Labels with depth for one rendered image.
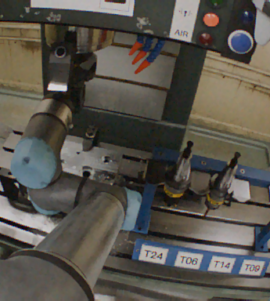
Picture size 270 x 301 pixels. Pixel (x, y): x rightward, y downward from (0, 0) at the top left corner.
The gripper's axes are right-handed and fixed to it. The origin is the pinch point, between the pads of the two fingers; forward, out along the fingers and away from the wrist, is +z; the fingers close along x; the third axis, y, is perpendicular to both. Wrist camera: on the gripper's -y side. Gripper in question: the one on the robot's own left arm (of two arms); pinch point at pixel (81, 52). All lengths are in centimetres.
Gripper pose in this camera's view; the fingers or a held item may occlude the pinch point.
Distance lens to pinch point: 72.4
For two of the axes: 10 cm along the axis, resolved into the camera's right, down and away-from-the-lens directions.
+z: 1.0, -7.2, 6.9
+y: -1.2, 6.8, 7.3
